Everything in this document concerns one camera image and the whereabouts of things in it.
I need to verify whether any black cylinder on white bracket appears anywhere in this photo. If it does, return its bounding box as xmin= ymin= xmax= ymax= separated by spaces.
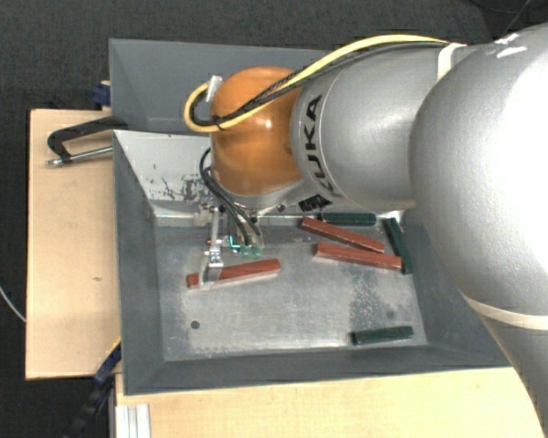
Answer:
xmin=298 ymin=193 xmax=333 ymax=213

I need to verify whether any grey metal bin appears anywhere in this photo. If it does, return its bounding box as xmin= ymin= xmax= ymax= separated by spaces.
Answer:
xmin=108 ymin=37 xmax=512 ymax=396

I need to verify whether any pale flat board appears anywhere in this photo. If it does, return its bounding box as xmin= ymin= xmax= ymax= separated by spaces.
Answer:
xmin=25 ymin=109 xmax=122 ymax=381

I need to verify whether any red-brown block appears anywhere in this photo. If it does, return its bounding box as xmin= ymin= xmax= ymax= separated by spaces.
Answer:
xmin=299 ymin=216 xmax=387 ymax=255
xmin=185 ymin=258 xmax=282 ymax=290
xmin=311 ymin=242 xmax=404 ymax=272

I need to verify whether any dark green flat block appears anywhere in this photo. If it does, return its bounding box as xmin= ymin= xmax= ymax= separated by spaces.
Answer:
xmin=382 ymin=217 xmax=415 ymax=276
xmin=350 ymin=325 xmax=416 ymax=347
xmin=321 ymin=212 xmax=377 ymax=227

